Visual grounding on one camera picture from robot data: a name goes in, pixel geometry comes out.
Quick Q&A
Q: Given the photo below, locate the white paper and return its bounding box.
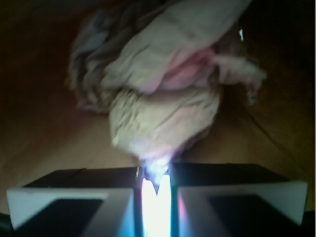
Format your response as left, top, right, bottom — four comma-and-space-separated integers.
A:
69, 0, 267, 183

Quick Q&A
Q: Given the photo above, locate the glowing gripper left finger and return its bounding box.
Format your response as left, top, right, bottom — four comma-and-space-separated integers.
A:
6, 167, 156, 237

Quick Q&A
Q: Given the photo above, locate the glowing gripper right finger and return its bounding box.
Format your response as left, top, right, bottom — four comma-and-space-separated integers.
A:
159, 163, 308, 237

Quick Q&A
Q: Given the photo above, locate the brown paper bag tray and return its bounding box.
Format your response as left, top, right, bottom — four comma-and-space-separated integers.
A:
0, 0, 316, 188

